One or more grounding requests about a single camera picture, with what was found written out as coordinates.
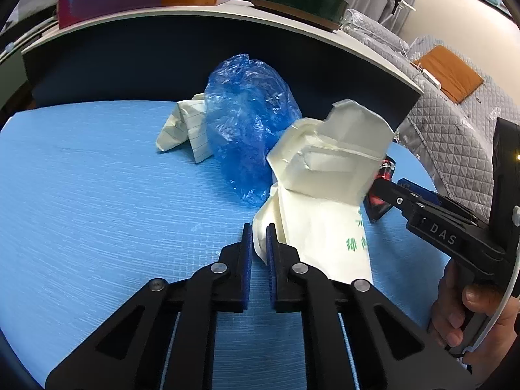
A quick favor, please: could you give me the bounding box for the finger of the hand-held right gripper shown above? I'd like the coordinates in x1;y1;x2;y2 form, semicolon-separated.
397;178;481;226
371;179;421;222

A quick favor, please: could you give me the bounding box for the white power strip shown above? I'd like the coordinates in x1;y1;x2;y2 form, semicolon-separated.
411;60;443;89

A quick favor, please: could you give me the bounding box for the blue table mat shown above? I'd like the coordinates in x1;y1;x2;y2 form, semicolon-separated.
0;99;439;386

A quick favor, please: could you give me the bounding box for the dark green round tin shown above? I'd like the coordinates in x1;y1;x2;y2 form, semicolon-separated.
251;0;350;31

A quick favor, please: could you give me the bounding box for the white green tv cabinet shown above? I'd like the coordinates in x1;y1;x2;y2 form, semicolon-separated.
0;16;61;110

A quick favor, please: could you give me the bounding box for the folded lined paper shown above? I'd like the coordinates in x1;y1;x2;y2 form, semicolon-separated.
156;93;213;164

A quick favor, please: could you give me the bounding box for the orange cushion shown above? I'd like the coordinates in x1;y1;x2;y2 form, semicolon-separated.
416;45;484;104

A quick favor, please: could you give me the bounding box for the red snack wrapper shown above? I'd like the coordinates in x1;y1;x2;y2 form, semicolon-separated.
364;155;397;223

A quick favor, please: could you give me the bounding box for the cream paper bag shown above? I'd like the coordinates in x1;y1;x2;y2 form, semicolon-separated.
252;98;394;287

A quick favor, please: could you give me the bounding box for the blue plastic bag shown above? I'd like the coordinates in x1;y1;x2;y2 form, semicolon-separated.
204;54;303;207

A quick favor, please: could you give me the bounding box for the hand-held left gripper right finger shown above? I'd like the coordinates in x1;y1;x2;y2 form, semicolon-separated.
266;223;475;390

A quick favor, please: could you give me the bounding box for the white-top navy coffee table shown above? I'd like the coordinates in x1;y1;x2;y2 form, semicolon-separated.
21;0;425;131

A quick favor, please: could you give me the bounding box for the person's right hand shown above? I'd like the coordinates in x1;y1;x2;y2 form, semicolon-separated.
428;258;520;368

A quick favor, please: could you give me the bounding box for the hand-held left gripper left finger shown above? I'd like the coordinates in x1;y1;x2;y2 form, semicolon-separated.
45;223;253;390

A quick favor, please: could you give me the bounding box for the grey quilted sofa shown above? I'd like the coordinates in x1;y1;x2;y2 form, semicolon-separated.
343;8;520;228

